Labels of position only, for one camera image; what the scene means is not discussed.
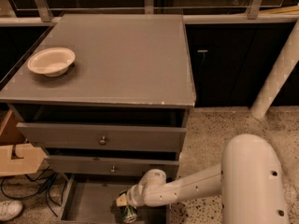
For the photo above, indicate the grey drawer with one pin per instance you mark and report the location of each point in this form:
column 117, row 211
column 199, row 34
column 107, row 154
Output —
column 109, row 166
column 83, row 136
column 91, row 199

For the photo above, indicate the brass top drawer knob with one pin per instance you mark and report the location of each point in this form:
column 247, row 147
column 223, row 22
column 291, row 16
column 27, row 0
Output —
column 102, row 141

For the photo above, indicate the grey top drawer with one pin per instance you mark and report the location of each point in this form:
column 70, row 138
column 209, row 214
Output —
column 83, row 136

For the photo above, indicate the metal glass railing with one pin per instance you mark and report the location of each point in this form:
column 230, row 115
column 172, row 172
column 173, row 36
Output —
column 48, row 12

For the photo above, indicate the grey drawer cabinet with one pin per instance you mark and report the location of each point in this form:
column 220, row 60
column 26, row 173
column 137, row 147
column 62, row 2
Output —
column 130, row 70

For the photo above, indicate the white sneaker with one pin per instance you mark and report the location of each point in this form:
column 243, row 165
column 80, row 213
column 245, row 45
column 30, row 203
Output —
column 10, row 210

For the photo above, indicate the grey bottom drawer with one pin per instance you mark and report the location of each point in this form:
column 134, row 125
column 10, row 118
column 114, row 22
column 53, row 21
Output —
column 91, row 199

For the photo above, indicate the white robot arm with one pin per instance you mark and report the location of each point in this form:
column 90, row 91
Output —
column 248, row 179

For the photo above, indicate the green soda can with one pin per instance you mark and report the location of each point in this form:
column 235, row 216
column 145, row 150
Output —
column 128, row 214

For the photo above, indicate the grey middle drawer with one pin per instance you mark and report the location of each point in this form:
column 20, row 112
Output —
column 109, row 166

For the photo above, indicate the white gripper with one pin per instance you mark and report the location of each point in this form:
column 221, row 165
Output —
column 133, row 194

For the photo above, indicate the white diagonal pole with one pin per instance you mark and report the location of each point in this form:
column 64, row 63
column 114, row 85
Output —
column 281, row 70

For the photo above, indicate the white paper bowl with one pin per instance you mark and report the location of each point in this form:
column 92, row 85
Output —
column 51, row 62

